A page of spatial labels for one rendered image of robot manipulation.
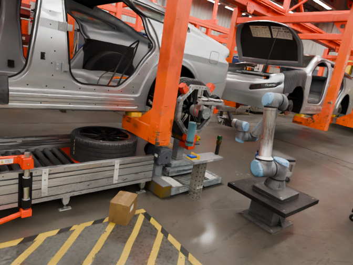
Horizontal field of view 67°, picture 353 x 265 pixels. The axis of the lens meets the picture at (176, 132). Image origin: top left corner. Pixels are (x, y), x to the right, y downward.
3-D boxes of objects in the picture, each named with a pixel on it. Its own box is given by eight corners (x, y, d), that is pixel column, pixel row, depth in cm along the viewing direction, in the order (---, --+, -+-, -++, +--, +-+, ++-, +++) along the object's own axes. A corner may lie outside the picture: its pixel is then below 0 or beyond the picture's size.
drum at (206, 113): (196, 115, 305) (198, 103, 301) (210, 120, 290) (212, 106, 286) (187, 115, 295) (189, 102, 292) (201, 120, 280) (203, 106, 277)
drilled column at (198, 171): (194, 194, 283) (200, 157, 274) (200, 199, 276) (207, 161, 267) (187, 196, 277) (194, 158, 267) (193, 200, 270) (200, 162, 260)
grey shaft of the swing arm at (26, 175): (31, 212, 200) (33, 149, 189) (33, 216, 196) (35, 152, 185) (17, 215, 194) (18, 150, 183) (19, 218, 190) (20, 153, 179)
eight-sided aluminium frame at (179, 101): (205, 131, 323) (213, 87, 310) (209, 133, 318) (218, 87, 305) (170, 133, 287) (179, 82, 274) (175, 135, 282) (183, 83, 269)
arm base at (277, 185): (288, 187, 249) (290, 177, 246) (280, 193, 235) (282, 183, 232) (269, 179, 261) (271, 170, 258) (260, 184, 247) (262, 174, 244)
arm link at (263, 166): (274, 179, 234) (286, 93, 225) (258, 179, 228) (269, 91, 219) (263, 174, 248) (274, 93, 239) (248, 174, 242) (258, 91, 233)
